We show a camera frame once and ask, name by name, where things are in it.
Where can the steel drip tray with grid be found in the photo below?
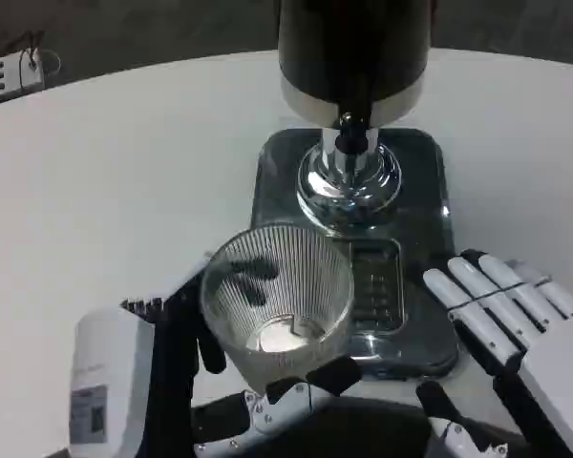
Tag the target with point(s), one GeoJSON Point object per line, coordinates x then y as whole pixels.
{"type": "Point", "coordinates": [363, 248]}

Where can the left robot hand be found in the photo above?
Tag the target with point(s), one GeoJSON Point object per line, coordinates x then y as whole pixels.
{"type": "Point", "coordinates": [172, 353]}

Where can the black drink dispenser with tap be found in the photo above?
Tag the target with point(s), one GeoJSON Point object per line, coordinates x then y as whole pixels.
{"type": "Point", "coordinates": [351, 95]}

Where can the white slatted chair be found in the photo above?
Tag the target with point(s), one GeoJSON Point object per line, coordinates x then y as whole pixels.
{"type": "Point", "coordinates": [12, 74]}

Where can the clear ribbed glass cup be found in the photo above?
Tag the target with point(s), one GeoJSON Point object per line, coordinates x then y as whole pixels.
{"type": "Point", "coordinates": [277, 305]}

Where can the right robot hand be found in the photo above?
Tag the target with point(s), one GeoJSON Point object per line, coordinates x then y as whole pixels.
{"type": "Point", "coordinates": [515, 329]}

